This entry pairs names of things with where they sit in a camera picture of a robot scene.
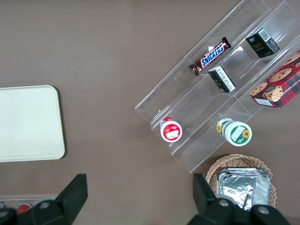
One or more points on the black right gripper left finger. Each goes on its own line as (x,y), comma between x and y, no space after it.
(70,199)

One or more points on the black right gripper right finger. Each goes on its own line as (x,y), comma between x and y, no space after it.
(211,206)

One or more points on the light wicker basket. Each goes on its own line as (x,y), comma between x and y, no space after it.
(234,160)

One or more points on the cream plastic tray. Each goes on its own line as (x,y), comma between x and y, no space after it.
(28,122)

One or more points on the stacked aluminium foil trays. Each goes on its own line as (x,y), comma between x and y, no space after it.
(239,187)

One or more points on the clear acrylic bottle rack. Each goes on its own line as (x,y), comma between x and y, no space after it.
(30,201)

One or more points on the red cola bottle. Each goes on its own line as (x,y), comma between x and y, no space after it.
(22,208)

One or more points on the green sunflower cup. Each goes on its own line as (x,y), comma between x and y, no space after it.
(236,133)

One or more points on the red-lidded white cup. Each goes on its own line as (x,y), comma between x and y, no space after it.
(171,131)

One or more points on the clear acrylic stepped shelf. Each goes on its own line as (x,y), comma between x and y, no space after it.
(187,105)

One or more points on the black box with barcode label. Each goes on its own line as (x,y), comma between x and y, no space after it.
(222,79)

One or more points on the red plaid cookie box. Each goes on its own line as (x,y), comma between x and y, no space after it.
(281,84)

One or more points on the Snickers chocolate bar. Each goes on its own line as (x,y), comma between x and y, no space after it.
(211,56)

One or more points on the black box with white lettering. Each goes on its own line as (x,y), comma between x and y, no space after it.
(262,47)

